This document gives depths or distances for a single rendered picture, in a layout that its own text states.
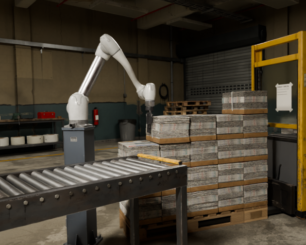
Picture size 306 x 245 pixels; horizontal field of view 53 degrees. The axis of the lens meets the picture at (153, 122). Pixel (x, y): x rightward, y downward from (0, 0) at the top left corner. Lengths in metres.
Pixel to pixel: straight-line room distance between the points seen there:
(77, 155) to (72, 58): 7.21
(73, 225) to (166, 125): 1.14
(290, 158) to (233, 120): 0.92
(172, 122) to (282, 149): 1.50
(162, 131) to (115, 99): 7.62
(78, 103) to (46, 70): 6.74
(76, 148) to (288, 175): 2.30
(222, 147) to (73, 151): 1.36
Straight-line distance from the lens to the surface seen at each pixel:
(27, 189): 1.52
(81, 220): 2.67
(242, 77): 10.30
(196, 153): 2.82
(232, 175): 3.04
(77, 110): 2.53
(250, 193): 3.23
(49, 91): 9.21
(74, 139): 2.54
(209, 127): 2.85
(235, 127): 3.00
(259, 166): 3.23
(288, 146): 3.63
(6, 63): 8.95
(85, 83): 2.78
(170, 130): 2.65
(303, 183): 3.38
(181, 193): 1.86
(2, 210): 1.37
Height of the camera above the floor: 1.16
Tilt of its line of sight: 3 degrees down
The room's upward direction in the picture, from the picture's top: 1 degrees counter-clockwise
